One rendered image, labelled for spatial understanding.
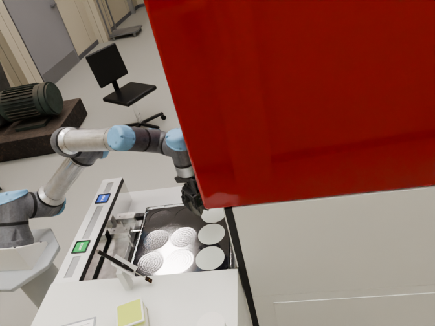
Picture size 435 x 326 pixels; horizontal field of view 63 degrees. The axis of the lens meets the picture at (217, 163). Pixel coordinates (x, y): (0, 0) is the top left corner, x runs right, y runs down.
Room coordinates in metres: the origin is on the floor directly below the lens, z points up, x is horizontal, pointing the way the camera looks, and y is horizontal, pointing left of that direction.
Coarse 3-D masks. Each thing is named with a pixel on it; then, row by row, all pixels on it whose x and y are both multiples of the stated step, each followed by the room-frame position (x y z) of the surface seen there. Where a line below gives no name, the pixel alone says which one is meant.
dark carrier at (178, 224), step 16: (160, 208) 1.13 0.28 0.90; (176, 208) 1.11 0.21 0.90; (144, 224) 1.06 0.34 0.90; (160, 224) 1.04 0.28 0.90; (176, 224) 1.01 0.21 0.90; (192, 224) 0.99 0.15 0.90; (224, 224) 0.95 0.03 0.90; (144, 240) 0.97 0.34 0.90; (160, 240) 0.95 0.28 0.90; (176, 240) 0.93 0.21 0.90; (192, 240) 0.92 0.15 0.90; (224, 240) 0.88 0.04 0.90; (144, 256) 0.89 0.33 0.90; (160, 256) 0.88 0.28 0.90; (176, 256) 0.86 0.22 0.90; (192, 256) 0.84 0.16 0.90; (144, 272) 0.82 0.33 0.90; (160, 272) 0.80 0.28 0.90; (176, 272) 0.79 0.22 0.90
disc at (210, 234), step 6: (204, 228) 0.96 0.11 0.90; (210, 228) 0.95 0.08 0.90; (216, 228) 0.94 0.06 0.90; (222, 228) 0.94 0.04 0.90; (198, 234) 0.94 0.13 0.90; (204, 234) 0.93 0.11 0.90; (210, 234) 0.92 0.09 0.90; (216, 234) 0.91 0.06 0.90; (222, 234) 0.91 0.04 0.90; (204, 240) 0.90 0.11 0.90; (210, 240) 0.89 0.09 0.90; (216, 240) 0.89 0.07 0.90
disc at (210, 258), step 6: (210, 246) 0.86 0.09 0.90; (204, 252) 0.85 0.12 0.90; (210, 252) 0.84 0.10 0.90; (216, 252) 0.83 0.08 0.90; (222, 252) 0.83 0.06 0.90; (198, 258) 0.83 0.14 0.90; (204, 258) 0.82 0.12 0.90; (210, 258) 0.81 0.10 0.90; (216, 258) 0.81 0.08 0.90; (222, 258) 0.80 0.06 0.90; (198, 264) 0.80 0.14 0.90; (204, 264) 0.80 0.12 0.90; (210, 264) 0.79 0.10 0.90; (216, 264) 0.78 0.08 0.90
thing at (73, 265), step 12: (108, 180) 1.33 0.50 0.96; (120, 180) 1.31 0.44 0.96; (108, 192) 1.25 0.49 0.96; (96, 204) 1.18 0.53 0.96; (108, 204) 1.16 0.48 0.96; (96, 216) 1.11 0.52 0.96; (84, 228) 1.05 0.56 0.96; (96, 228) 1.03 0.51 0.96; (72, 264) 0.88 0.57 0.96; (84, 264) 0.87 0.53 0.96; (60, 276) 0.84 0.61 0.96; (72, 276) 0.82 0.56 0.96
